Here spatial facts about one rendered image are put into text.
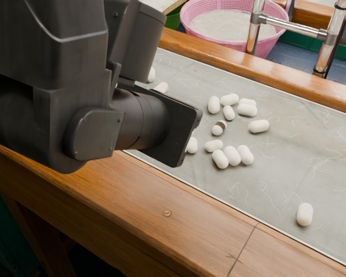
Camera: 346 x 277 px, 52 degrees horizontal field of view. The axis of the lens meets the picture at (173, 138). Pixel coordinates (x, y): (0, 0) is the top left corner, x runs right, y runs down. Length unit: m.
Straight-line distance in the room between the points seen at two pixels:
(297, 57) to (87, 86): 0.81
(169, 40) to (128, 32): 0.55
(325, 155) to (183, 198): 0.26
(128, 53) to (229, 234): 0.28
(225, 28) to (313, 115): 0.36
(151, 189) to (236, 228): 0.13
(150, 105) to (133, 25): 0.09
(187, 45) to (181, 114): 0.45
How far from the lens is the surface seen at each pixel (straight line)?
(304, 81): 0.74
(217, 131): 0.61
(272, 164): 0.59
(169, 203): 0.49
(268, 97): 0.72
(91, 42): 0.21
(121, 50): 0.27
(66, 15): 0.20
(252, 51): 0.80
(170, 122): 0.37
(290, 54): 0.99
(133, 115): 0.30
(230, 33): 0.93
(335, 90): 0.73
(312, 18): 1.02
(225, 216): 0.49
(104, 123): 0.24
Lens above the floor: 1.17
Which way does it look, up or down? 45 degrees down
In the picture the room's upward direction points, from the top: straight up
